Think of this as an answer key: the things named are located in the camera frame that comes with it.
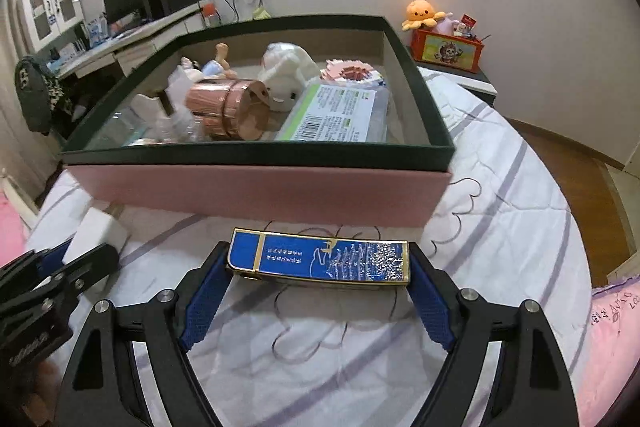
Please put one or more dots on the blue gold rectangular case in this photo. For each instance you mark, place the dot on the blue gold rectangular case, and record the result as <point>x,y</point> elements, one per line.
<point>320,257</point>

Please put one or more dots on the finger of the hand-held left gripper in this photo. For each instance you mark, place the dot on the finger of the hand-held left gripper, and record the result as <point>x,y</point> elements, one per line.
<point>95,264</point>
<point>52,257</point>

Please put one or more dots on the pink white building-block toy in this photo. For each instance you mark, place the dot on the pink white building-block toy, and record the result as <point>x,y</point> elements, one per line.
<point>352,73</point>

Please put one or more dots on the red printed storage basket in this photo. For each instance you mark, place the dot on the red printed storage basket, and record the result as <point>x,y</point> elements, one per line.
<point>447,52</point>

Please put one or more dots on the blue white boxes on desk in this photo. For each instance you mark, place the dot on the blue white boxes on desk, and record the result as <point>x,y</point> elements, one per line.
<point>95,31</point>

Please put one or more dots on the white foam block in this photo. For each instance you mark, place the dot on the white foam block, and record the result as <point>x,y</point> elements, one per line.
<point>97,234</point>

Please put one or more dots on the dark clothes on chair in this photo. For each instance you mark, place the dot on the dark clothes on chair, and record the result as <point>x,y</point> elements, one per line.
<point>37,92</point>

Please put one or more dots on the small doll figure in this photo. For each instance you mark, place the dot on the small doll figure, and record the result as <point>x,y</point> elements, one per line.
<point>217,64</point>

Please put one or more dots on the pink plush toy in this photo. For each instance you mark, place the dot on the pink plush toy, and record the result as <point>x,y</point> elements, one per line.
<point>446,27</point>

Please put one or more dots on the low black-topped drawer cabinet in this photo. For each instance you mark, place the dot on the low black-topped drawer cabinet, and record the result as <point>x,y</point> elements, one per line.
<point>475,82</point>

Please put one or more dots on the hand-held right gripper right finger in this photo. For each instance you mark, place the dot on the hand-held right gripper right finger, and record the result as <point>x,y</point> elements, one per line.
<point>436,307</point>

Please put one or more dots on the white bed frame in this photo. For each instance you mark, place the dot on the white bed frame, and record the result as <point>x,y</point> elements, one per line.
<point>17,194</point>

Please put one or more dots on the white desk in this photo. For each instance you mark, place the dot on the white desk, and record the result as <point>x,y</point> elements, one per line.
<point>130,42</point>

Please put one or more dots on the orange-capped clear bottle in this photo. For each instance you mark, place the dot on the orange-capped clear bottle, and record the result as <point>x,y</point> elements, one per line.
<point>211,13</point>

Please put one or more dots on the white glass-door wall cabinet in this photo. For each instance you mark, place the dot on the white glass-door wall cabinet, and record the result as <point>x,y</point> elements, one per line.
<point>50,7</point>

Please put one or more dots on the red white small box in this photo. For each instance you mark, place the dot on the red white small box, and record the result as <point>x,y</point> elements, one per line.
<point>467,24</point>

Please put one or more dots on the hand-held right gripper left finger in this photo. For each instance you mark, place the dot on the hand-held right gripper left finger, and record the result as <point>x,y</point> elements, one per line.
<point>200,307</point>

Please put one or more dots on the orange octopus plush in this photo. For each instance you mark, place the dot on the orange octopus plush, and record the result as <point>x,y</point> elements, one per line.
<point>424,14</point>

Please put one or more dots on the green-rimmed pink storage box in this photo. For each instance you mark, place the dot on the green-rimmed pink storage box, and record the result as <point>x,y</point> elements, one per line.
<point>250,192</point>

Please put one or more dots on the pink printed blanket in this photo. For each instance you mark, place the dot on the pink printed blanket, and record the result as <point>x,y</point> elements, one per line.
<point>615,347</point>

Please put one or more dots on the copper metal barrel mug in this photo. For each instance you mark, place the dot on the copper metal barrel mug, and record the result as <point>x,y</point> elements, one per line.
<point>225,109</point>

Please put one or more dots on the green white labelled package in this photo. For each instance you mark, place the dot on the green white labelled package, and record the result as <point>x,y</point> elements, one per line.
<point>335,112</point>

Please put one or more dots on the white round-headed toy figurine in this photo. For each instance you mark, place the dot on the white round-headed toy figurine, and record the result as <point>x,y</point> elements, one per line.
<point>290,72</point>

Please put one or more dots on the white striped bed sheet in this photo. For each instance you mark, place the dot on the white striped bed sheet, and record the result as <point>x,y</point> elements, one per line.
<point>350,357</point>

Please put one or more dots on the white ceramic piece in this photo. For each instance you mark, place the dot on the white ceramic piece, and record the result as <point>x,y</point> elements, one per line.
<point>147,107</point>

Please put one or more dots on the clear plastic item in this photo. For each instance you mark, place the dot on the clear plastic item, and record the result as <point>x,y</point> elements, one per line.
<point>177,122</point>

